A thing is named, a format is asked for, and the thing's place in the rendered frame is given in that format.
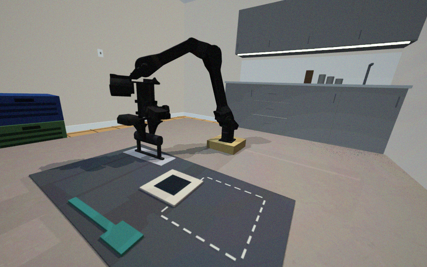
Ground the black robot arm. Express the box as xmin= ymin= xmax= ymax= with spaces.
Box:
xmin=109 ymin=37 xmax=239 ymax=143

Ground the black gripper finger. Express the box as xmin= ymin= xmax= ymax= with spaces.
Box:
xmin=134 ymin=123 xmax=147 ymax=141
xmin=147 ymin=119 xmax=163 ymax=135

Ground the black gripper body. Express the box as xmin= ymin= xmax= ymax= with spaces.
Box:
xmin=117 ymin=97 xmax=158 ymax=126

